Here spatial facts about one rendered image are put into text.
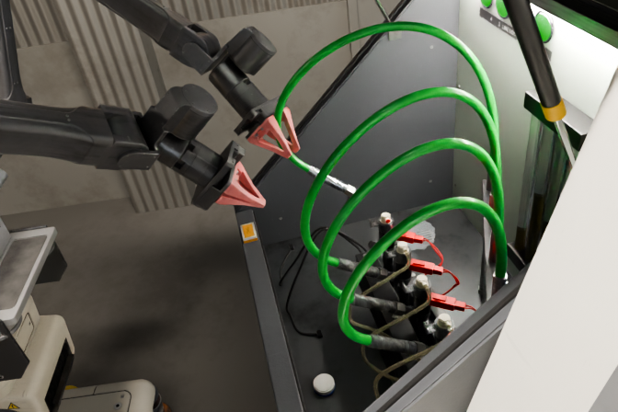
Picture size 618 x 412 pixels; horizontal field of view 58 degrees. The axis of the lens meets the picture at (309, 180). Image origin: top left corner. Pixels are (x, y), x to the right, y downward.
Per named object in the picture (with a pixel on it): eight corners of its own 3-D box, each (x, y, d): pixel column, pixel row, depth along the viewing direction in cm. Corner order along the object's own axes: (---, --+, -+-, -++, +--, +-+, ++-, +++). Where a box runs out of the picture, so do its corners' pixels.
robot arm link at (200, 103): (94, 120, 78) (113, 169, 74) (131, 62, 72) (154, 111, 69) (165, 129, 87) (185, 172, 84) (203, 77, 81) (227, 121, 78)
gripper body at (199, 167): (237, 169, 81) (193, 142, 78) (200, 211, 85) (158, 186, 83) (243, 145, 86) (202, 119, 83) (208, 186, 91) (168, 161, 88)
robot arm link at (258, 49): (195, 45, 104) (177, 51, 96) (234, 0, 100) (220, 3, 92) (241, 91, 106) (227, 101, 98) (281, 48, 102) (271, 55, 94)
